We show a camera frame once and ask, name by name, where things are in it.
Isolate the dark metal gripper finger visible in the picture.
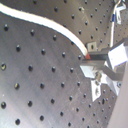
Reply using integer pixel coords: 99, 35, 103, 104
84, 50, 123, 81

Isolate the white cable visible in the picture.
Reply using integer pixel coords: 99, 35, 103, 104
0, 3, 92, 61

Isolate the white bracket with blue mark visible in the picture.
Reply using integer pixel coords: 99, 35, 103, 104
112, 0, 126, 24

